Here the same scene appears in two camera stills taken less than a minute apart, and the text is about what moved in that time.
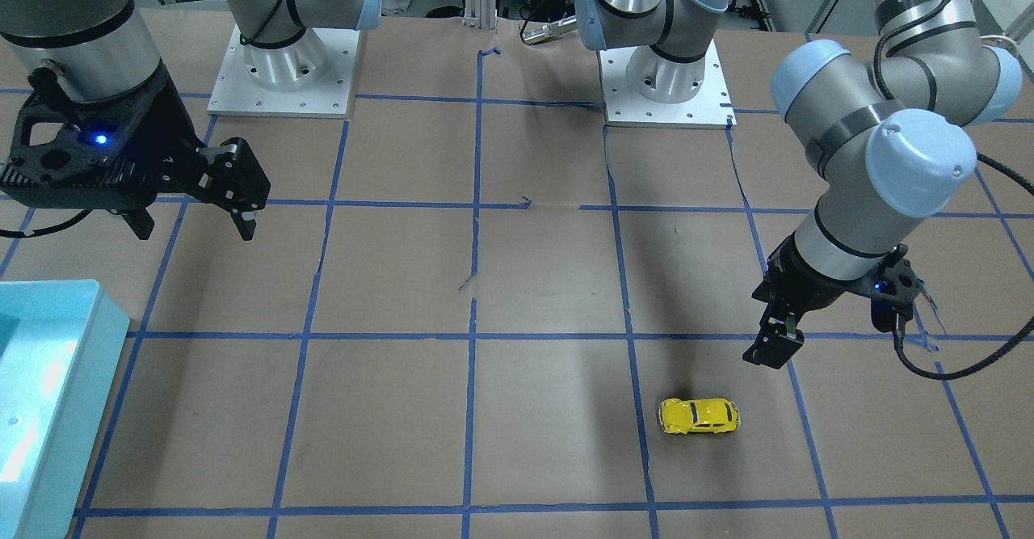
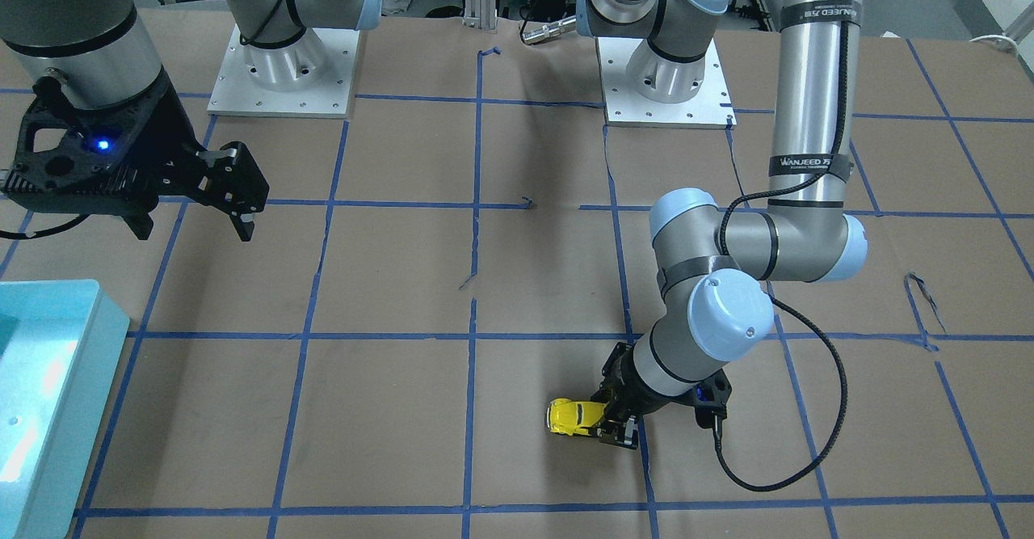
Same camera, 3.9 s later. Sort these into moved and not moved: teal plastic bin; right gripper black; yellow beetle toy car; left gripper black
Moved: yellow beetle toy car; left gripper black
Not moved: teal plastic bin; right gripper black
